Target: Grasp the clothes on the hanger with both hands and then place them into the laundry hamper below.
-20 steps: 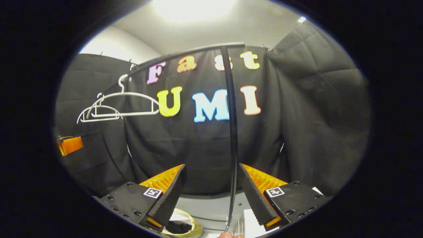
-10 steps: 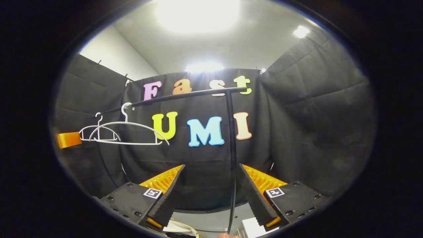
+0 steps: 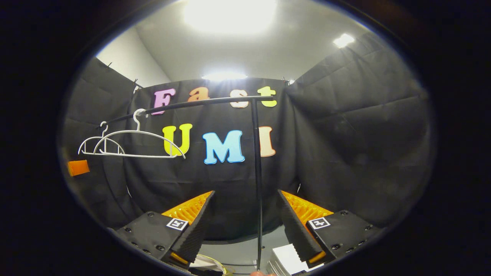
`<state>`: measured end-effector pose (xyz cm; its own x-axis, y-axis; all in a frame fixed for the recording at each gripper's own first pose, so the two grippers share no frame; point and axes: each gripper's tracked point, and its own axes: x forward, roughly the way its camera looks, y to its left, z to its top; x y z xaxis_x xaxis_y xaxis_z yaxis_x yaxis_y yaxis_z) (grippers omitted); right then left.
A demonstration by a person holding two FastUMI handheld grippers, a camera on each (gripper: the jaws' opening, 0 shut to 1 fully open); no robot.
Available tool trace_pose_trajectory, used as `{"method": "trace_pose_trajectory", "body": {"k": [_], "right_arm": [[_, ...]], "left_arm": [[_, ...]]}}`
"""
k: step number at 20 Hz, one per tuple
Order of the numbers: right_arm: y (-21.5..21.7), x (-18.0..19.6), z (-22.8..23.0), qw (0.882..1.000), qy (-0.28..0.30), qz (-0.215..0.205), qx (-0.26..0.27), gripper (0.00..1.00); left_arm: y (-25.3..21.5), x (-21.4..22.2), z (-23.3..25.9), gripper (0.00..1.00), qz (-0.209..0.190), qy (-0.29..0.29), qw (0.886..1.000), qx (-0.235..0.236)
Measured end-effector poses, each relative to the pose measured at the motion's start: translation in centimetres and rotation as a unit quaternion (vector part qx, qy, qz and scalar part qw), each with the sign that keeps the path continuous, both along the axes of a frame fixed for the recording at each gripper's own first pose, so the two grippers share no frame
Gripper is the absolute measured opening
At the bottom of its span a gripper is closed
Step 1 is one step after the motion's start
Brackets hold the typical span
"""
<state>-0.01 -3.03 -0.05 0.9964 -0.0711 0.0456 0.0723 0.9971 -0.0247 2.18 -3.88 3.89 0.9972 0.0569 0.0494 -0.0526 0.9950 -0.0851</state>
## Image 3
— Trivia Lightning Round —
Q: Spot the black backdrop cloth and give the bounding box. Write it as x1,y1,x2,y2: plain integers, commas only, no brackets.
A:
58,33,436,242

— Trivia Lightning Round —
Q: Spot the small white clothes hanger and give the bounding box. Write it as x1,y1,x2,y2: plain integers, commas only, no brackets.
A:
78,121,126,156

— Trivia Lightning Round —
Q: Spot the large white clothes hanger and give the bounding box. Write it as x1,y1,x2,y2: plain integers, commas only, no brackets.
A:
93,108,186,159

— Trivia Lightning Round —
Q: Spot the small ceiling light panel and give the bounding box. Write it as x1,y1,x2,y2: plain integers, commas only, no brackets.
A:
333,34,355,48

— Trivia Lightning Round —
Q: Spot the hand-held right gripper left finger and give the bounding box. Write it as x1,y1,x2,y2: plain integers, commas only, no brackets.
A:
114,191,216,269

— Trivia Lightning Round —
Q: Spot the white yellow-rimmed laundry hamper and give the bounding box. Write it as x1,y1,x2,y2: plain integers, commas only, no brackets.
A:
190,254,234,276

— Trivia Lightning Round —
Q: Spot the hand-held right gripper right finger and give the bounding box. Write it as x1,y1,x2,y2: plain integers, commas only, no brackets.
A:
276,189,385,271

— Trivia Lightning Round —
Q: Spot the large ceiling light panel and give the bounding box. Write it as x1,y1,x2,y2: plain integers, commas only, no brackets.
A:
184,0,277,33

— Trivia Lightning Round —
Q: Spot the long ceiling light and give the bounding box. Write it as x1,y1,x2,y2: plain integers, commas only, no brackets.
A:
201,72,248,81

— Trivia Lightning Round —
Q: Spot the black metal clothes rack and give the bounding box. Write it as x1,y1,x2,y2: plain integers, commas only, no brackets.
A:
100,95,275,272

